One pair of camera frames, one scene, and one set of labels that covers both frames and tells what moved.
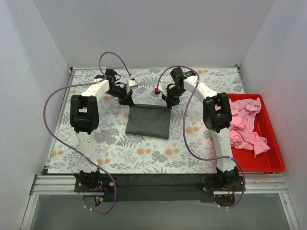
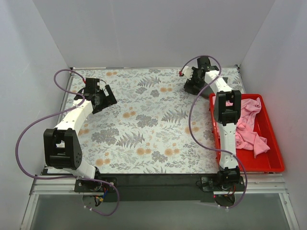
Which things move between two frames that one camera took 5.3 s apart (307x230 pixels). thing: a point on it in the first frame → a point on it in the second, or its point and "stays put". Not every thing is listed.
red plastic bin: [270, 161] stays put
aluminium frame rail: [50, 185] stays put
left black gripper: [124, 96] → [105, 99]
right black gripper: [171, 96] → [194, 84]
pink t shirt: [242, 135] stays put
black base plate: [161, 187] stays put
